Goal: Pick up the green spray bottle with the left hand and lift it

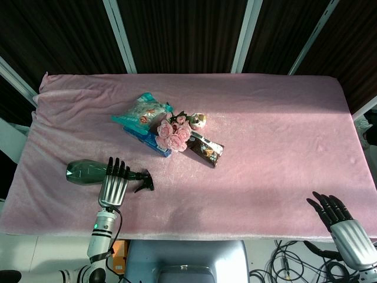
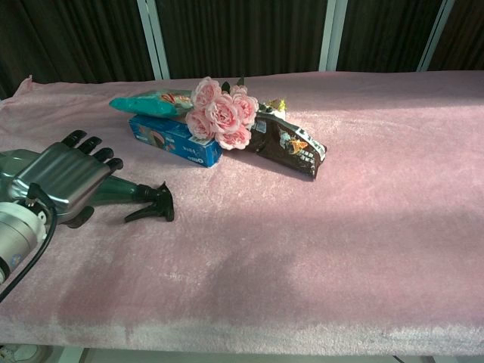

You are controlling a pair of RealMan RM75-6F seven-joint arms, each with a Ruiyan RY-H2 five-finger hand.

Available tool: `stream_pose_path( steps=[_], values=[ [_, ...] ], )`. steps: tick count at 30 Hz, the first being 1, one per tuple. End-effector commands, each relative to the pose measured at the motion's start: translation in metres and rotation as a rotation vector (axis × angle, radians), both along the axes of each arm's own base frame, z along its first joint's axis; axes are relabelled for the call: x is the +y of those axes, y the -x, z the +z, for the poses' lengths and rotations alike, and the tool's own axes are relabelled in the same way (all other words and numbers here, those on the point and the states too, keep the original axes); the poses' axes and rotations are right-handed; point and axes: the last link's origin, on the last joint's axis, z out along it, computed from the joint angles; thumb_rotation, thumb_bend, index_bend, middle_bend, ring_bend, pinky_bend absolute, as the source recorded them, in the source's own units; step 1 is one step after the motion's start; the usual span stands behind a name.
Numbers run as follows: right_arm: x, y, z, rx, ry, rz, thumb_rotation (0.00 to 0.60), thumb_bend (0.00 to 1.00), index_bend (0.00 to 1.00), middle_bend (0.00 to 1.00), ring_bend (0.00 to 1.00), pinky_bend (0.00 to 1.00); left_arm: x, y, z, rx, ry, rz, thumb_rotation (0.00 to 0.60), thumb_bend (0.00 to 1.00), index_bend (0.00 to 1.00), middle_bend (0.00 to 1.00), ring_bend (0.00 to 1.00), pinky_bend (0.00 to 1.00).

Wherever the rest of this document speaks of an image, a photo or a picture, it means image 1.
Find dark green spray bottle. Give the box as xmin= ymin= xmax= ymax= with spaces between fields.
xmin=65 ymin=159 xmax=155 ymax=194

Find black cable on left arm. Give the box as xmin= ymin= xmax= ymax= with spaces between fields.
xmin=105 ymin=207 xmax=124 ymax=277

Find pink plush tablecloth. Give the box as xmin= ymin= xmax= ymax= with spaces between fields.
xmin=0 ymin=71 xmax=377 ymax=243

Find blue rectangular box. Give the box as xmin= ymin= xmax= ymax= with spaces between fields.
xmin=123 ymin=126 xmax=173 ymax=158

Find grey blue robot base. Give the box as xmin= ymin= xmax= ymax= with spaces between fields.
xmin=119 ymin=239 xmax=251 ymax=283

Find orange box under table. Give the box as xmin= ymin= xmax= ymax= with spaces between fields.
xmin=112 ymin=240 xmax=127 ymax=271

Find teal white snack bag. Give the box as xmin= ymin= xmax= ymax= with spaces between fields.
xmin=111 ymin=92 xmax=174 ymax=130

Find pink artificial rose bouquet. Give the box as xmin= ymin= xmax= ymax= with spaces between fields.
xmin=155 ymin=110 xmax=194 ymax=153

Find tangled black floor cables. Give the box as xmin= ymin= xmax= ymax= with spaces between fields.
xmin=249 ymin=239 xmax=361 ymax=283

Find small round cup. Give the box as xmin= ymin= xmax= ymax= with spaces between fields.
xmin=190 ymin=113 xmax=207 ymax=130

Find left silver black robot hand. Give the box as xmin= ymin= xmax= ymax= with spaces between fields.
xmin=98 ymin=156 xmax=131 ymax=207

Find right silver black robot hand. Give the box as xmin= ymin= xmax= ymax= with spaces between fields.
xmin=306 ymin=191 xmax=377 ymax=271

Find dark brown snack packet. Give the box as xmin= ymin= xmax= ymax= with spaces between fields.
xmin=186 ymin=131 xmax=225 ymax=169

